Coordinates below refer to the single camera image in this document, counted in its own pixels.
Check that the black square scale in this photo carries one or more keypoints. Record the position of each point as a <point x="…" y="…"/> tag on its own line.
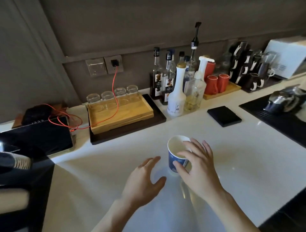
<point x="224" y="116"/>

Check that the black charger plug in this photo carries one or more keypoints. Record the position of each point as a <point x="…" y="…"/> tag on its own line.
<point x="115" y="63"/>

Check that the person's left thumb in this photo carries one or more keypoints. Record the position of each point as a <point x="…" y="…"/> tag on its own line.
<point x="159" y="183"/>

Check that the steel milk pitcher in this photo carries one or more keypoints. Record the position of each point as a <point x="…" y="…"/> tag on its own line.
<point x="279" y="100"/>

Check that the group of black mugs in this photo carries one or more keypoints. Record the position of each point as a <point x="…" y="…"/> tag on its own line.
<point x="248" y="67"/>

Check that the white countertop appliance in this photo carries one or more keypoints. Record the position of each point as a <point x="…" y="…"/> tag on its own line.
<point x="289" y="57"/>

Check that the small wooden tray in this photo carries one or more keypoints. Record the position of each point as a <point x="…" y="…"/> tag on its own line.
<point x="230" y="89"/>

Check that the person's right hand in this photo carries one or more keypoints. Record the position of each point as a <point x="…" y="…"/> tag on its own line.
<point x="203" y="174"/>

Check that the clear drinking glass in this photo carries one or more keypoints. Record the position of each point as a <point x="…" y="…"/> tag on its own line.
<point x="107" y="96"/>
<point x="120" y="92"/>
<point x="132" y="89"/>
<point x="93" y="98"/>

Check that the person's right little finger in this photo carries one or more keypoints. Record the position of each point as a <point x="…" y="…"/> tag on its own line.
<point x="208" y="149"/>

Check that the light wooden tray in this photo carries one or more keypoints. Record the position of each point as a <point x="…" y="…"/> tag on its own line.
<point x="124" y="114"/>

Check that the person's left hand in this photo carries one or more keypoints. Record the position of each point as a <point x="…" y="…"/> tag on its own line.
<point x="139" y="184"/>

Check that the white bottle gold cap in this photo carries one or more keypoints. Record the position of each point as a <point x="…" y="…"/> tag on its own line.
<point x="176" y="100"/>

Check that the clear bottle white pump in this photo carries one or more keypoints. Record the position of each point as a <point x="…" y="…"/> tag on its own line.
<point x="194" y="93"/>

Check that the black rubber bar mat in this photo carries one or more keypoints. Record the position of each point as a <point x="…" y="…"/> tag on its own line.
<point x="284" y="124"/>

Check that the dark syrup bottle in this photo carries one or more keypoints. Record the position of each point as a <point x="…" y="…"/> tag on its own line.
<point x="156" y="81"/>

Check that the black side cabinet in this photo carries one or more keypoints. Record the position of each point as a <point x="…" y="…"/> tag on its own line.
<point x="24" y="212"/>

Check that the clear syrup bottle nut label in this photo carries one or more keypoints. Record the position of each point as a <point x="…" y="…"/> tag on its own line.
<point x="167" y="86"/>

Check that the person's right forearm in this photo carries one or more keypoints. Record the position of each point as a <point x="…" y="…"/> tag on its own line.
<point x="235" y="212"/>

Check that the person's left forearm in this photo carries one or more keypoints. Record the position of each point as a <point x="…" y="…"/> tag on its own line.
<point x="114" y="216"/>

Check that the dark brown tray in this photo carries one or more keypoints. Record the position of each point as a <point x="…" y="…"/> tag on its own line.
<point x="133" y="130"/>

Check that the person's right middle finger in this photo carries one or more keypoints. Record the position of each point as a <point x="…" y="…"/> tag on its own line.
<point x="192" y="147"/>

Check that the red ceramic cup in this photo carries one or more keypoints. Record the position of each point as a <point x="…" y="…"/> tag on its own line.
<point x="211" y="85"/>
<point x="210" y="68"/>
<point x="223" y="82"/>

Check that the black pouch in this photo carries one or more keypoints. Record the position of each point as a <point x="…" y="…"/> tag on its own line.
<point x="35" y="113"/>

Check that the metal wall switch plate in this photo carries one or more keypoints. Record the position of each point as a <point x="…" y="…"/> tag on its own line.
<point x="96" y="67"/>

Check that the black capped bottle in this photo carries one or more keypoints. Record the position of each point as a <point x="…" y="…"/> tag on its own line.
<point x="181" y="56"/>

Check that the person's right thumb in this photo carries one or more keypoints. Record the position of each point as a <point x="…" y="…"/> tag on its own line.
<point x="179" y="167"/>

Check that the black tablet device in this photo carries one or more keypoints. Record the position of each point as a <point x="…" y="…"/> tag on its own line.
<point x="40" y="137"/>

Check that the black mug tray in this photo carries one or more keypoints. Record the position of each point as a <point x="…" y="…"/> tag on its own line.
<point x="270" y="84"/>

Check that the bottle with black pump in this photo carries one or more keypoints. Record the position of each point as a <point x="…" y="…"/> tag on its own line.
<point x="194" y="55"/>

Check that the metal wall socket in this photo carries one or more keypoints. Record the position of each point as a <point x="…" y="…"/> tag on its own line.
<point x="119" y="69"/>

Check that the blue paper cup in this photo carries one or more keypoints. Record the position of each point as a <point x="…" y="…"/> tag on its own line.
<point x="176" y="146"/>

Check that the grey striped cloth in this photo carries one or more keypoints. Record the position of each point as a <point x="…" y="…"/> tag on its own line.
<point x="16" y="161"/>

